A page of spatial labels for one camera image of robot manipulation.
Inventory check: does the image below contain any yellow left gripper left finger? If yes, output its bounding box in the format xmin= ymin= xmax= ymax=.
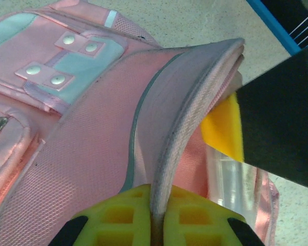
xmin=47 ymin=183 xmax=154 ymax=246

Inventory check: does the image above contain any pink school backpack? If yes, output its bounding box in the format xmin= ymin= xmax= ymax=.
xmin=0 ymin=0 xmax=280 ymax=246

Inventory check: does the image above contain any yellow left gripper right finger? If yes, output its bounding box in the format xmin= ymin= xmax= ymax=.
xmin=165 ymin=186 xmax=266 ymax=246

